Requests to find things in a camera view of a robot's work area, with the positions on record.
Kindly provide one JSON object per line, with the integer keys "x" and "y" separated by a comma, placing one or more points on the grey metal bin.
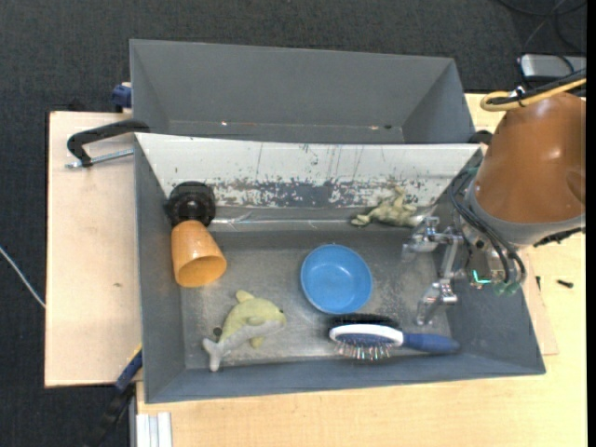
{"x": 279, "y": 91}

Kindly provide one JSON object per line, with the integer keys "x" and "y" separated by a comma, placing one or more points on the small black screw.
{"x": 564, "y": 284}

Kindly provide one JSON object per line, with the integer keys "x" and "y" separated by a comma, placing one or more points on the blue plastic bowl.
{"x": 336, "y": 278}

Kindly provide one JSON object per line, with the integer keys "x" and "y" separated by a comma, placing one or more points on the orange plastic cup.
{"x": 195, "y": 254}

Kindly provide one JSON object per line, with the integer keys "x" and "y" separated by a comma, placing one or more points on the green and grey toy dolphin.
{"x": 251, "y": 321}

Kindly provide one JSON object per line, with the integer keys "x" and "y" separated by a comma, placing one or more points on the green toy frog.
{"x": 391, "y": 212}

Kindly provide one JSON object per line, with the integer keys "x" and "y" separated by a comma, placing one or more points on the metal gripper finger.
{"x": 430, "y": 241}
{"x": 440, "y": 296}

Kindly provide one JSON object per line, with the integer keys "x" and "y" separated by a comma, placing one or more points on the blue and white hairbrush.
{"x": 368, "y": 335}

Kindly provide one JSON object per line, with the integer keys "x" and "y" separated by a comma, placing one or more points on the black round wheel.
{"x": 191, "y": 205}

